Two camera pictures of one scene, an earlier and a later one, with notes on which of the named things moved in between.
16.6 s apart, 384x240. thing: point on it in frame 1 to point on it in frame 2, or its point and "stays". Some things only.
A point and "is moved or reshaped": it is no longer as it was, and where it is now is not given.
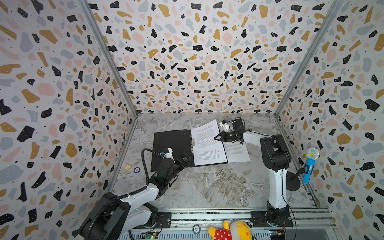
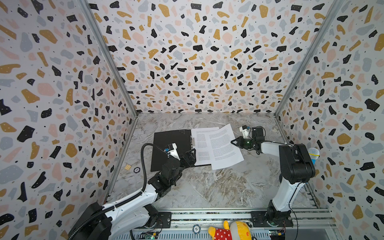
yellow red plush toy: x=238 y=230 stays
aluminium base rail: x=309 y=224 stays
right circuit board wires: x=277 y=234 stays
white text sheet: x=236 y=152 is moved or reshaped
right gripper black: x=224 y=136 to x=241 y=142
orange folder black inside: x=176 y=142 stays
